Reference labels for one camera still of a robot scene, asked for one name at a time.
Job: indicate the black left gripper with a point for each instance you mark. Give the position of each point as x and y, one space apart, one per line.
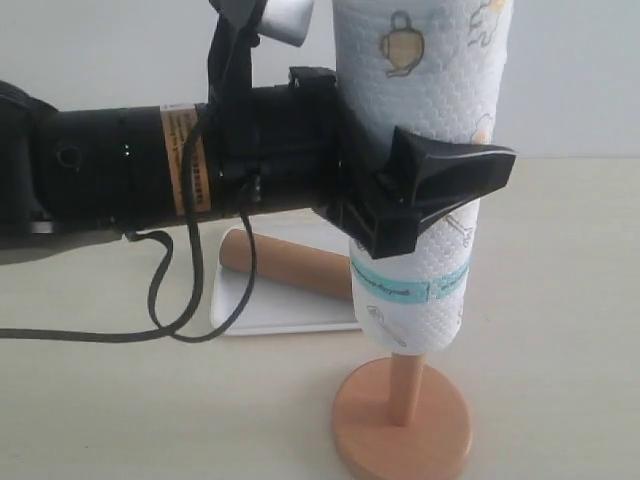
311 152

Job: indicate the white printed paper towel roll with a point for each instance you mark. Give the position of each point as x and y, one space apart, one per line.
422 79

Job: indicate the wooden paper towel holder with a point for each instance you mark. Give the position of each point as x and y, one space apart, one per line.
398 418

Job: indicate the white rectangular plastic tray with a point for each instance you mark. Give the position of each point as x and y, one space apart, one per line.
275 308

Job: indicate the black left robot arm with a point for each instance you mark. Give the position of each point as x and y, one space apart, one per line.
78 178

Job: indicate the brown cardboard tube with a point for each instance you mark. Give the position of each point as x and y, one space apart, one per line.
294 264

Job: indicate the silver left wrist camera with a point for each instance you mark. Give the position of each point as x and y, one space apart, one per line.
285 21

